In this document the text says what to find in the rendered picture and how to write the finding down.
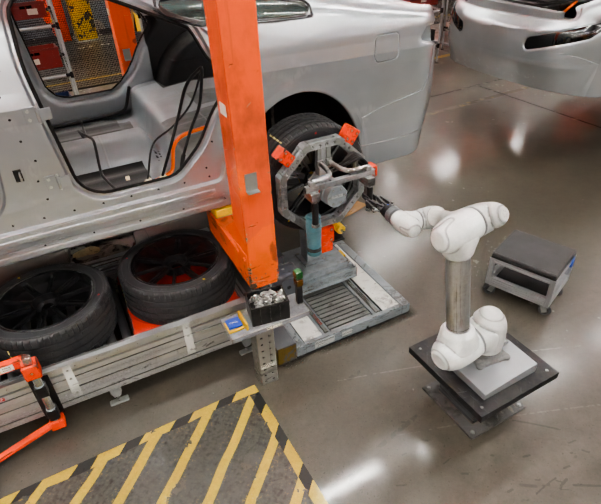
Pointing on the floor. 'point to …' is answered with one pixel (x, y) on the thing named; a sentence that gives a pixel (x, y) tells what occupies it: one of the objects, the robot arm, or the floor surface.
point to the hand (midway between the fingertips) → (369, 196)
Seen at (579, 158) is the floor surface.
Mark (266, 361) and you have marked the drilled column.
